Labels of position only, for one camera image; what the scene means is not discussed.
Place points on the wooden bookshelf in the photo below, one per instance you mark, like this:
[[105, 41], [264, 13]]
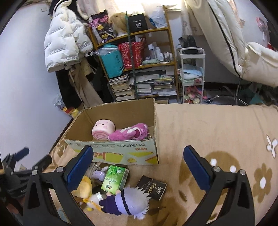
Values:
[[157, 75]]

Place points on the printed cardboard box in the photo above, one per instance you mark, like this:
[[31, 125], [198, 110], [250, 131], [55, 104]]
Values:
[[123, 114]]

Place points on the white fluffy chick plush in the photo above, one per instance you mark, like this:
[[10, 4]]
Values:
[[92, 202]]

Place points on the white-haired purple doll plush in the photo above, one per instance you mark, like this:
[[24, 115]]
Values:
[[128, 201]]

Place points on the stack of books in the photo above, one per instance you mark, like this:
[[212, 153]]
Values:
[[121, 88]]

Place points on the white puffer jacket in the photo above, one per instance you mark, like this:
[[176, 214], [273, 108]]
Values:
[[66, 41]]

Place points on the black Face tissue pack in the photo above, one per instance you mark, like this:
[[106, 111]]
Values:
[[154, 188]]

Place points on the yellow bear plush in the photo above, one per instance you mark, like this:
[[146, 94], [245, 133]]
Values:
[[84, 189]]

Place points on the pink swirl roll plush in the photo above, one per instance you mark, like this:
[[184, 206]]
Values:
[[102, 129]]

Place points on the teal bag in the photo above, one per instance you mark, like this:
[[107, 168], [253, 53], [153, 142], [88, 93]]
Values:
[[111, 59]]

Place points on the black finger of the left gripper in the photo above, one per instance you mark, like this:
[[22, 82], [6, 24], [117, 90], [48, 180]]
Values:
[[19, 155]]

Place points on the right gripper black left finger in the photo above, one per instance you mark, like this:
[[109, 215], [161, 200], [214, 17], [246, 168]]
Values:
[[39, 208]]

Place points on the magenta pink plush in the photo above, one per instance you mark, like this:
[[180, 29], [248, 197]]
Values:
[[136, 132]]

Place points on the black box with 40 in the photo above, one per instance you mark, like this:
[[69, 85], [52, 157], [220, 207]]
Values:
[[137, 23]]

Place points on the white duvet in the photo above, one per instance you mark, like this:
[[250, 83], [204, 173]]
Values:
[[221, 27]]

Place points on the red patterned gift bag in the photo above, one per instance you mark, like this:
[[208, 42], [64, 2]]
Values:
[[133, 55]]

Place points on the white rolling cart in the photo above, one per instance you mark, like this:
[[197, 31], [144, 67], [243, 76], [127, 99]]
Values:
[[192, 74]]

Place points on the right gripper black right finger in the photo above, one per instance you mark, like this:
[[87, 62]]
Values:
[[238, 206]]

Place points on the beige coat hanging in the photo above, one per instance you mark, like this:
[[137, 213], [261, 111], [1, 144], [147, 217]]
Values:
[[84, 89]]

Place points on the snack bags on floor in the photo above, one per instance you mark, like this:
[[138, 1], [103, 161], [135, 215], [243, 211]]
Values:
[[59, 103]]

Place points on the green tissue pack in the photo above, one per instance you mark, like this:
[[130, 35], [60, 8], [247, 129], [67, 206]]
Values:
[[115, 179]]

